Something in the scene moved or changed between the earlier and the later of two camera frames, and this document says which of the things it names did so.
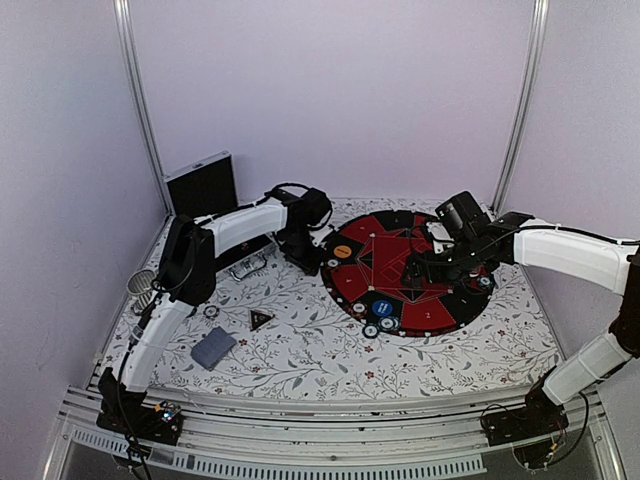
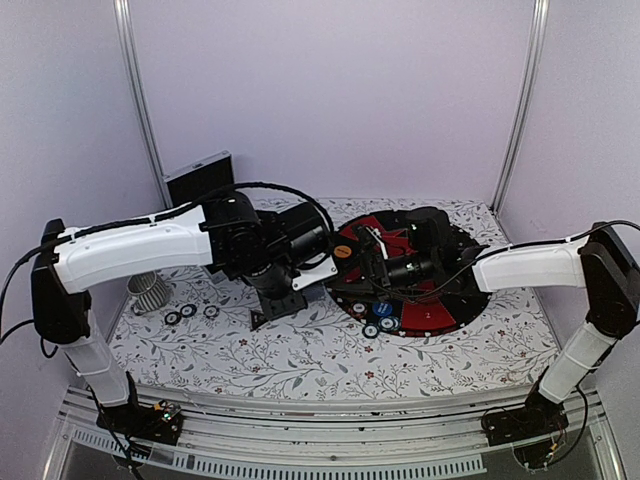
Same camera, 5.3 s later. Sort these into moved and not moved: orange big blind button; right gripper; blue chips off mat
Moved: right gripper
Not moved: blue chips off mat; orange big blind button
